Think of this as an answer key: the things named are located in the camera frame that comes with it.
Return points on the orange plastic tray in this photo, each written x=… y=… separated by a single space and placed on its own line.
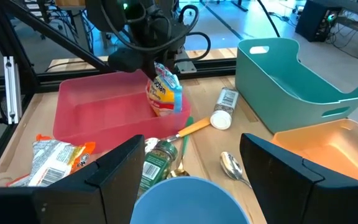
x=337 y=146

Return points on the black computer case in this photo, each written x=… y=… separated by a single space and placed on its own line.
x=315 y=21

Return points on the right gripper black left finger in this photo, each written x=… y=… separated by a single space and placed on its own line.
x=110 y=193

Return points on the blue bowl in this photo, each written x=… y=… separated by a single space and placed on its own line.
x=185 y=202

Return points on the silver metal bracket plate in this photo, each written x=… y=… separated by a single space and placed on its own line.
x=186 y=66

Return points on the white orange ramen packet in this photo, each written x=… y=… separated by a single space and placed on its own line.
x=51 y=161

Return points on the silver aluminium extrusion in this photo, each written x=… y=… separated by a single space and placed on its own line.
x=12 y=90

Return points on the blue ramen noodle packet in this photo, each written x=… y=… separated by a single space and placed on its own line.
x=163 y=93

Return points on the pink plastic tray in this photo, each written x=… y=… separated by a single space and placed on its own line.
x=104 y=115

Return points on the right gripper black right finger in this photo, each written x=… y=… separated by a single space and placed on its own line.
x=291 y=193

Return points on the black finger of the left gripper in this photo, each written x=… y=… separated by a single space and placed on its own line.
x=176 y=58
x=126 y=60

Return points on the green label spice jar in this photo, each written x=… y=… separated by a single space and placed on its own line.
x=157 y=165

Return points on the green plastic storage bin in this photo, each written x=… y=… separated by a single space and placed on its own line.
x=275 y=93

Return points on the white lid spice jar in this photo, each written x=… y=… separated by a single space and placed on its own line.
x=225 y=105

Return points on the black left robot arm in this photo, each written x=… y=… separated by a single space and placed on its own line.
x=104 y=12

